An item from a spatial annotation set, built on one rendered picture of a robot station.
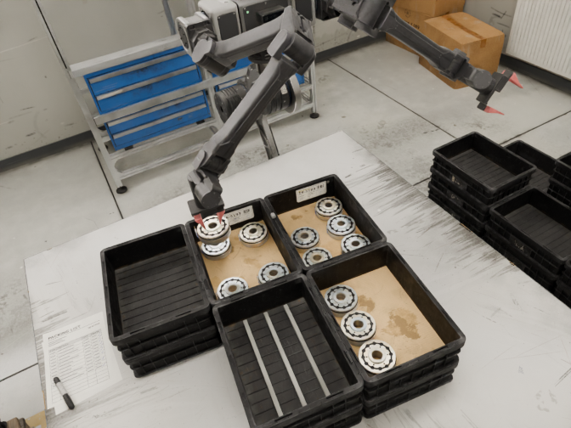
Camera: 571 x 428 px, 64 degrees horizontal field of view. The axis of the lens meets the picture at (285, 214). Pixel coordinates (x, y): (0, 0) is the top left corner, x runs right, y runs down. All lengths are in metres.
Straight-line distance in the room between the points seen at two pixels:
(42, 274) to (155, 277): 0.58
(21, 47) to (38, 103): 0.42
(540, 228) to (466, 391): 1.18
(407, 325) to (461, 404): 0.26
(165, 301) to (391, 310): 0.73
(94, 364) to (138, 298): 0.26
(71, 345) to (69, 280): 0.31
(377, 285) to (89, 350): 0.99
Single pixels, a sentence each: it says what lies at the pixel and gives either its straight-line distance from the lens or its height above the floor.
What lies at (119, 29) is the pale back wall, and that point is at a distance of 3.99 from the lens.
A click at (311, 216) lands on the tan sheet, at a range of 1.73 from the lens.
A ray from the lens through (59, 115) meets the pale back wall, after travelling 4.15.
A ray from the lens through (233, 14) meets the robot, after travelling 1.65.
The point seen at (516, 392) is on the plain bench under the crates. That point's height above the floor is 0.70.
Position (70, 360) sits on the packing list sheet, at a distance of 1.75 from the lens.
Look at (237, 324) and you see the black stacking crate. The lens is 1.46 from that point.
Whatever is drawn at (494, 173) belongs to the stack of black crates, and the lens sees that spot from 2.56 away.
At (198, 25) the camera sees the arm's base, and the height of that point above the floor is 1.50.
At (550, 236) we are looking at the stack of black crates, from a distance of 2.45.
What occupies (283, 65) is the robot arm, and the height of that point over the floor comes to 1.52.
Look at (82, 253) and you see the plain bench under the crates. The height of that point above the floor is 0.70.
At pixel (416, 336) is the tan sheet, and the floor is 0.83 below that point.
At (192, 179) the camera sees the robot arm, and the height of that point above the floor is 1.26.
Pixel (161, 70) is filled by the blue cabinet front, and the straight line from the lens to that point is 3.22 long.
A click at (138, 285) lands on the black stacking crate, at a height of 0.83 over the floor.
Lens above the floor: 2.02
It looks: 43 degrees down
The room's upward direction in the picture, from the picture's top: 8 degrees counter-clockwise
